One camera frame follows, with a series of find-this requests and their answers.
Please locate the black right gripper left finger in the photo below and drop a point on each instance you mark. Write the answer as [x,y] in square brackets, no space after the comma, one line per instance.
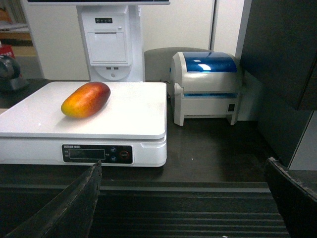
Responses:
[68,215]

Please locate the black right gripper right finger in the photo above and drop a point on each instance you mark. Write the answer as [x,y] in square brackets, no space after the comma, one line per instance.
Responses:
[295,198]

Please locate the red fire extinguisher box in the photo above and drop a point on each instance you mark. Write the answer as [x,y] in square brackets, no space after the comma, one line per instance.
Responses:
[6,50]

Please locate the white blue label printer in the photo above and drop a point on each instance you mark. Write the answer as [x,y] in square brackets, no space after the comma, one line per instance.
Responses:
[205,85]

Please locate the dark red yellow mango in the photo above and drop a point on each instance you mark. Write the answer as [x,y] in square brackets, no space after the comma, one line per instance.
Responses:
[86,101]

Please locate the white POS terminal stand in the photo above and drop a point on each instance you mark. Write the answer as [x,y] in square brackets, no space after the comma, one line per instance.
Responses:
[112,36]

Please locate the black round barcode scanner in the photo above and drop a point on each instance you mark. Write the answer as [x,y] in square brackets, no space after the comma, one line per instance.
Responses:
[10,75]

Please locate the white checkout scale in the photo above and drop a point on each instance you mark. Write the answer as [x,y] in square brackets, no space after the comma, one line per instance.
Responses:
[130,130]

